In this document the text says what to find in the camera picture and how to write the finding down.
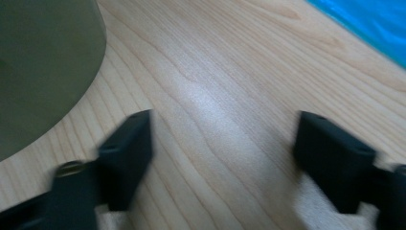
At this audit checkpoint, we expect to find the blue plastic trash bag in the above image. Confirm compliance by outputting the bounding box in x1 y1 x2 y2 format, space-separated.
305 0 406 70

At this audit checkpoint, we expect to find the green ribbed trash bin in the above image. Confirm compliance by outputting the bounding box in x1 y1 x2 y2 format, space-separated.
0 0 107 163

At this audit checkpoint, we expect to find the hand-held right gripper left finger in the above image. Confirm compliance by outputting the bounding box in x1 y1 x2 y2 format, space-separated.
98 109 154 213

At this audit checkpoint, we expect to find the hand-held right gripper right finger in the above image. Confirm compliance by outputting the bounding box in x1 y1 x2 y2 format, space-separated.
293 110 378 215

